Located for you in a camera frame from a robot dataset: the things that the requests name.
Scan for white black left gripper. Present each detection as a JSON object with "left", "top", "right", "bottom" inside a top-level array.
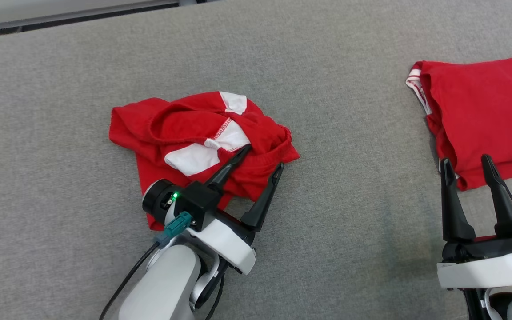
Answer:
[{"left": 142, "top": 144, "right": 285, "bottom": 276}]

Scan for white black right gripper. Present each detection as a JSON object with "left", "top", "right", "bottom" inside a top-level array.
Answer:
[{"left": 436, "top": 154, "right": 512, "bottom": 290}]

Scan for red shorts with white stripe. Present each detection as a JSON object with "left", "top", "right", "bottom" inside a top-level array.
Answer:
[{"left": 108, "top": 91, "right": 300, "bottom": 232}]

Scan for red basketball jersey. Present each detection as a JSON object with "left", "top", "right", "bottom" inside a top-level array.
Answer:
[{"left": 405, "top": 52, "right": 512, "bottom": 192}]

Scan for black cable with teal plug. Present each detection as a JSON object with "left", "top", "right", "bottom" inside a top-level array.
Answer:
[{"left": 99, "top": 211, "right": 193, "bottom": 320}]

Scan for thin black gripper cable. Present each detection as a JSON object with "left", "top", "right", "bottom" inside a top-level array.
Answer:
[{"left": 204, "top": 275, "right": 226, "bottom": 320}]

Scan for grey baseboard rail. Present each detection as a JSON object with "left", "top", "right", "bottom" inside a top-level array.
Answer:
[{"left": 0, "top": 0, "right": 182, "bottom": 40}]

